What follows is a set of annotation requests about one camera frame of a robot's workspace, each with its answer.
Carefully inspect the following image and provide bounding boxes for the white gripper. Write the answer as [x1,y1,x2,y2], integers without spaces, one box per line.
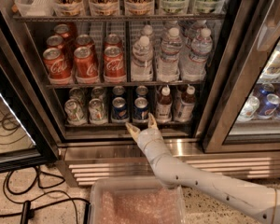
[125,113,164,155]

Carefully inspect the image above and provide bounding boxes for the pepsi can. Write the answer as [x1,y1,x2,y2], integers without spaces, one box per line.
[135,86,148,98]
[112,86,126,99]
[112,97,128,120]
[133,97,148,121]

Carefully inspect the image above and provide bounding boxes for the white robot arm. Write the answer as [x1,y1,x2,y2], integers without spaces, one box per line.
[125,115,280,224]

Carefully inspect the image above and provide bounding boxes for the green soda can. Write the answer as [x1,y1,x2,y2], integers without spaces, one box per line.
[89,98,106,123]
[69,88,85,106]
[64,99,86,125]
[91,87,106,102]

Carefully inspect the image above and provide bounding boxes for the front right coca-cola can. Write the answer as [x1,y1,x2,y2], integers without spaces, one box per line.
[104,46,125,77]

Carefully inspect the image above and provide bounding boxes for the front left green soda can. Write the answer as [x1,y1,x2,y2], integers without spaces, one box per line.
[64,99,86,125]

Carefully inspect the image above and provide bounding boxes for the rear left green soda can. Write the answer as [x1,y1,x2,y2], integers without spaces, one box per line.
[69,88,85,106]

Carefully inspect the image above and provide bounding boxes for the front middle coca-cola can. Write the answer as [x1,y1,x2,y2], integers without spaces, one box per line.
[74,47,98,78]

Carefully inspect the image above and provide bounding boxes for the stainless steel fridge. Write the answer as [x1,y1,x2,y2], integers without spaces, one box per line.
[0,0,280,187]

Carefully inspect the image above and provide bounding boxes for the second row right coca-cola can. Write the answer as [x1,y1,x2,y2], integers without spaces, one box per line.
[104,34,122,48]

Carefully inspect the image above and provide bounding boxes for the second row coca-cola can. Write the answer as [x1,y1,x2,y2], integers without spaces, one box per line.
[104,34,122,48]
[46,35,66,52]
[75,35,95,52]

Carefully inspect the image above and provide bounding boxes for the front left coca-cola can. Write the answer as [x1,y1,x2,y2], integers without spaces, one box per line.
[43,48,71,79]

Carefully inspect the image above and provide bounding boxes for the second row middle coca-cola can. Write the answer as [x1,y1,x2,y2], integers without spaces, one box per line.
[75,35,95,52]

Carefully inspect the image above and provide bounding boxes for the right glass fridge door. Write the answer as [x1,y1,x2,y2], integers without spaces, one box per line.
[203,0,280,153]

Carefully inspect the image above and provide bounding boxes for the right door white can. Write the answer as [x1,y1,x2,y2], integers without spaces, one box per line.
[237,95,259,122]

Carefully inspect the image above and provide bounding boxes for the second row left coca-cola can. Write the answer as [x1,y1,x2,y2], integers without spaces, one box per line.
[46,35,66,52]

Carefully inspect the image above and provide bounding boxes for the open glass fridge door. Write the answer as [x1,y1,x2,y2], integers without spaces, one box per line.
[0,67,57,173]

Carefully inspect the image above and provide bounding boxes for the top shelf brown can right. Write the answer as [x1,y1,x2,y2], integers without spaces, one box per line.
[124,0,154,16]

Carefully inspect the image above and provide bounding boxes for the rear left coca-cola can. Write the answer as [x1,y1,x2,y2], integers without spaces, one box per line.
[54,23,77,39]

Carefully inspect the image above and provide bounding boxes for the top shelf brown can middle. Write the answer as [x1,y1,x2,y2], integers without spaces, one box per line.
[90,0,119,16]

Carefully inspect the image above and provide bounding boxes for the empty clear shelf tray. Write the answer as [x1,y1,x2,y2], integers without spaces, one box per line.
[15,0,54,17]

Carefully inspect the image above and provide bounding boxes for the left juice bottle white cap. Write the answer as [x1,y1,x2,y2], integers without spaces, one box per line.
[155,86,173,122]

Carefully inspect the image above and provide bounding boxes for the juice bottle white cap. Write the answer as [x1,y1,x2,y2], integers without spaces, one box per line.
[155,86,173,122]
[175,85,196,122]

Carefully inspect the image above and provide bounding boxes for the right juice bottle white cap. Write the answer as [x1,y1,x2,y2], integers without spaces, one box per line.
[175,85,196,122]

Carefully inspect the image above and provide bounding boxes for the front middle water bottle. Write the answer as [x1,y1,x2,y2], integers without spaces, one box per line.
[157,27,182,82]

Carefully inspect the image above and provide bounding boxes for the water bottle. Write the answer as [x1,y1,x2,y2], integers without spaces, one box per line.
[185,20,207,48]
[131,35,153,81]
[181,28,213,81]
[157,27,182,82]
[141,24,155,44]

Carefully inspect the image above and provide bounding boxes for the front left water bottle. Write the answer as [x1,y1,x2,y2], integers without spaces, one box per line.
[131,35,153,81]

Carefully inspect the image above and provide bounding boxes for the front right water bottle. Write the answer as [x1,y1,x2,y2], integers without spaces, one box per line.
[181,28,213,81]

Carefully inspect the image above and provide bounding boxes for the clear plastic bin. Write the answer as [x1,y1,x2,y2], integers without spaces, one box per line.
[88,176,186,224]

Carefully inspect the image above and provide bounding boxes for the rear left water bottle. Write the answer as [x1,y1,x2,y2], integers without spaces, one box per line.
[141,24,155,44]

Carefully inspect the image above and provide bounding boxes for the rear right water bottle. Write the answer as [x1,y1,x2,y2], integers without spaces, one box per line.
[185,20,207,48]

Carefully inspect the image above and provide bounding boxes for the black floor cables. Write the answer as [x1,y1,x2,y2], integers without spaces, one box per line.
[0,100,91,224]

